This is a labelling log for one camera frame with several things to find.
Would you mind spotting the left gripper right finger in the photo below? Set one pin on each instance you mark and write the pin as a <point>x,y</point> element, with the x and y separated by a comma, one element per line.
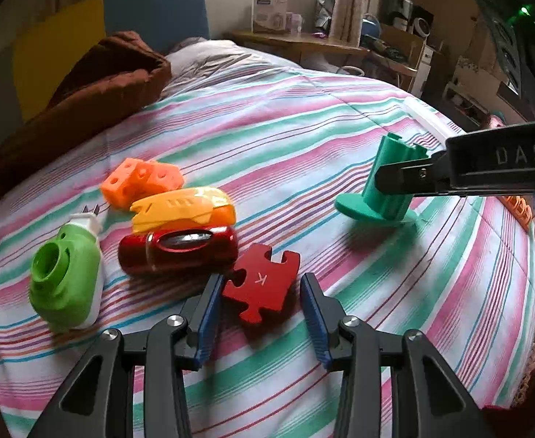
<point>427,398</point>

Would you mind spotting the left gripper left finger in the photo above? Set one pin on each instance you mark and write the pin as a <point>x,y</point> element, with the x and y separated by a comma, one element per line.
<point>181,343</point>

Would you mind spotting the red metal capsule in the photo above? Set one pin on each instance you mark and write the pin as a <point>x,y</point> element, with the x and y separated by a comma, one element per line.
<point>162,252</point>

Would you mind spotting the red puzzle piece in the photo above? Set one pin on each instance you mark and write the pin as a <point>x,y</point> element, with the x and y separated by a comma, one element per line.
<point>258,286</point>

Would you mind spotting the green white plug-in device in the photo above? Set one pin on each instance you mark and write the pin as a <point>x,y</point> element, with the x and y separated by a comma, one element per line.
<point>67,276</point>

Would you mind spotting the orange yellow plastic shell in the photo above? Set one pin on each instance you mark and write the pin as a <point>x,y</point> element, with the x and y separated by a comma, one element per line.
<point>183,209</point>

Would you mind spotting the green flanged tube part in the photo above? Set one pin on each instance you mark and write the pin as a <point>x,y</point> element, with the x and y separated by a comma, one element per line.
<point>383,202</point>

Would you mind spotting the orange perforated block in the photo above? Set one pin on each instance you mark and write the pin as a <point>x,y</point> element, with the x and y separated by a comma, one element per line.
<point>135,179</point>

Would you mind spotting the orange ridged clip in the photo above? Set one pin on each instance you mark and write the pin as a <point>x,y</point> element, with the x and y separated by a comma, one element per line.
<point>520,210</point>

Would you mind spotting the striped bed sheet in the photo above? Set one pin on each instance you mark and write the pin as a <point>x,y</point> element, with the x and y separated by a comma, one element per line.
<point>283,143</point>

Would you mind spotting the wooden bedside shelf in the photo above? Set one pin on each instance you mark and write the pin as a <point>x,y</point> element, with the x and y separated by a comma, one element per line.
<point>295,46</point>

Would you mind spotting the brown quilted blanket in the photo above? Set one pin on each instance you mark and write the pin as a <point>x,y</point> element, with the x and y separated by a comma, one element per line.
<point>112,81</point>

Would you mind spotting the grey pillow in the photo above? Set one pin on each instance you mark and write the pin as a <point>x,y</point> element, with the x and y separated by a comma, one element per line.
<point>197,57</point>

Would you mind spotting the white product box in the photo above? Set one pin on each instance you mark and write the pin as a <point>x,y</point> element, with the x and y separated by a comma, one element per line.
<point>269,16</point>

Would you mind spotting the grey yellow blue headboard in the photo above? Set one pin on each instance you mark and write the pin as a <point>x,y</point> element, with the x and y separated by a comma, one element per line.
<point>34,63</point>

